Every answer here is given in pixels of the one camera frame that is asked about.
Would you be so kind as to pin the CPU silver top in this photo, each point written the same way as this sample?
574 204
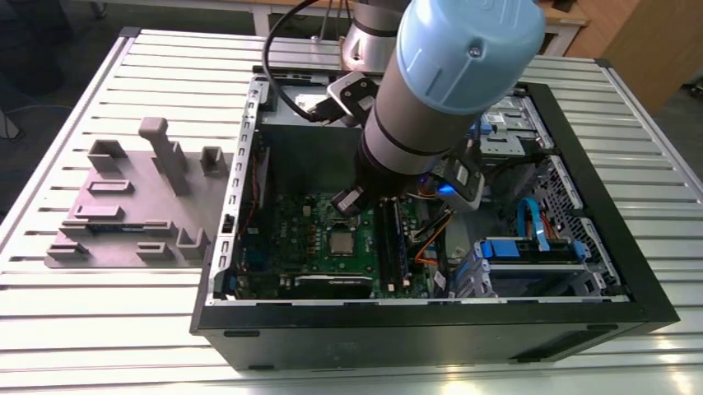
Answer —
343 243

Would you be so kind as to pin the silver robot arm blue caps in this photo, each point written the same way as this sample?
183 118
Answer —
450 82

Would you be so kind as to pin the CPU socket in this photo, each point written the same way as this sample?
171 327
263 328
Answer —
327 247

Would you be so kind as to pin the black RAM slot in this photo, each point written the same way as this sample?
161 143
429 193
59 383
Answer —
385 238
393 238

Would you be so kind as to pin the white board connector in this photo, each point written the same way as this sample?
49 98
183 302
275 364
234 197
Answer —
418 235

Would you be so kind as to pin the grey power supply unit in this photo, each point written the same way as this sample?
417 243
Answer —
307 164

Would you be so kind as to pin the green motherboard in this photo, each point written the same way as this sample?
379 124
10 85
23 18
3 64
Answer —
297 247

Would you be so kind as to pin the black graphics card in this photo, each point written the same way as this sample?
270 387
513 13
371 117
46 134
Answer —
330 284

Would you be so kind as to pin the blue disk carrier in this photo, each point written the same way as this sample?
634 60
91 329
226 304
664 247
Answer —
511 249

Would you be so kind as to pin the grey metal drive cage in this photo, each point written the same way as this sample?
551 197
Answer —
522 136

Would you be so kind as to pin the grey metal disk bay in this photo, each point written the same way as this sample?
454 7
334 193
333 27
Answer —
538 280

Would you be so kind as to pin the blue VGA port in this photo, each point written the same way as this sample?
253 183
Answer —
231 286

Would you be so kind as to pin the black PC case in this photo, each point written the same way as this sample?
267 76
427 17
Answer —
418 341

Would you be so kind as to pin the grey parts rack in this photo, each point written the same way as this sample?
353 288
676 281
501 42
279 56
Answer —
138 205

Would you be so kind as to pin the wooden cabinet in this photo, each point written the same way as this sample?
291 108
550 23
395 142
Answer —
649 49

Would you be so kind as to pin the wooden desk white frame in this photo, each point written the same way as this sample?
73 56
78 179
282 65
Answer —
572 16

